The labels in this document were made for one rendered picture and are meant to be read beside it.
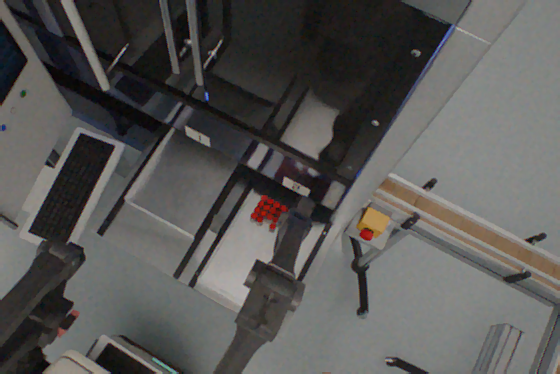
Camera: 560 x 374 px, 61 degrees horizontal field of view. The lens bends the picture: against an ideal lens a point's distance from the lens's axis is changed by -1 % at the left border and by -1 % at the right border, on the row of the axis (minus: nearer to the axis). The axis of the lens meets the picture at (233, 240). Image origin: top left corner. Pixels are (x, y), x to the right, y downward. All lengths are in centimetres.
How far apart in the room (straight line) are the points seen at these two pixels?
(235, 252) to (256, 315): 69
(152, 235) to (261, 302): 77
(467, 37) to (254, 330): 55
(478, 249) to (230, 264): 77
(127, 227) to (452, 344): 169
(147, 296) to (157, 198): 92
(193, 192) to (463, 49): 101
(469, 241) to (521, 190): 134
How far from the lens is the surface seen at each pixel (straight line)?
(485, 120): 304
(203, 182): 159
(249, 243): 152
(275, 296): 86
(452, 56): 82
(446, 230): 163
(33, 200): 179
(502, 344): 207
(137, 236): 156
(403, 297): 252
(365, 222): 144
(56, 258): 106
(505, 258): 165
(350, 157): 117
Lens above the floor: 235
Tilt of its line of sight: 75 degrees down
